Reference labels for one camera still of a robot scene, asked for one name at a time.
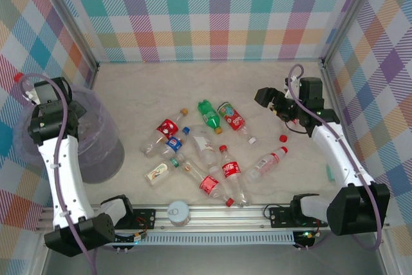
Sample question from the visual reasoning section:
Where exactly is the blue label blue cap bottle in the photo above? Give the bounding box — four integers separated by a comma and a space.
159, 126, 191, 162

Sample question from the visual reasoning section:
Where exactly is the pink label red cap bottle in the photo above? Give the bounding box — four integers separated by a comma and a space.
244, 146, 289, 184

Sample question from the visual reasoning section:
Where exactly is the red green label bottle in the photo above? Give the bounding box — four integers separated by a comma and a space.
217, 101, 258, 146

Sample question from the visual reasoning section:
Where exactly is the aluminium frame post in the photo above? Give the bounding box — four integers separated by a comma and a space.
320, 0, 384, 68
37, 0, 100, 78

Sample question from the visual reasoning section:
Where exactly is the green plastic bottle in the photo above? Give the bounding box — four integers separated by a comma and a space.
196, 100, 224, 136

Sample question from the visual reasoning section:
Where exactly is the clear white label bottle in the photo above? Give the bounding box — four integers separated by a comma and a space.
188, 126, 221, 176

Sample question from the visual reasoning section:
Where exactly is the small white label bottle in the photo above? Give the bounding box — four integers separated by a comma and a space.
144, 153, 187, 187

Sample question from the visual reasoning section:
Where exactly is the red label orange cap bottle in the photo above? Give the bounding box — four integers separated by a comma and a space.
138, 108, 189, 157

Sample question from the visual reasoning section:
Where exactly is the clear bottle red cap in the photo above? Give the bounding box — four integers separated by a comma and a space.
14, 73, 37, 102

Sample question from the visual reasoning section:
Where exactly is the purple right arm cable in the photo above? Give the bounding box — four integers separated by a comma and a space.
288, 63, 386, 252

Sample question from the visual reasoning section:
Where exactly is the black connector board with wires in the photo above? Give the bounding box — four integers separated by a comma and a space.
293, 230, 319, 247
112, 232, 149, 245

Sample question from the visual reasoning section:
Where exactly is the translucent purple-lined bin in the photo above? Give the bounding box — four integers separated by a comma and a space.
12, 82, 126, 185

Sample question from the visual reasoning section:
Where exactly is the thin black wire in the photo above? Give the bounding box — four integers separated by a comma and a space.
285, 122, 310, 137

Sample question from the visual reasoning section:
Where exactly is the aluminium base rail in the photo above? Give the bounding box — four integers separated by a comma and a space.
34, 203, 335, 234

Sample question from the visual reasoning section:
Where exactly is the silver tin can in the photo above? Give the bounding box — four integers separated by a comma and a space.
167, 200, 191, 227

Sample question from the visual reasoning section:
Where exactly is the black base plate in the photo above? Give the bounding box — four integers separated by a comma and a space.
268, 206, 295, 228
128, 209, 157, 230

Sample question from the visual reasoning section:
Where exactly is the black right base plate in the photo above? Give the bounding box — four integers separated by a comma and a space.
268, 206, 295, 228

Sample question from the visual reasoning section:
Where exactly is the white slotted cable duct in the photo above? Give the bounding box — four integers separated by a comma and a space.
114, 231, 295, 246

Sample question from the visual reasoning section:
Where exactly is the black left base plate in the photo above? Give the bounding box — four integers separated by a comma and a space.
128, 209, 157, 230

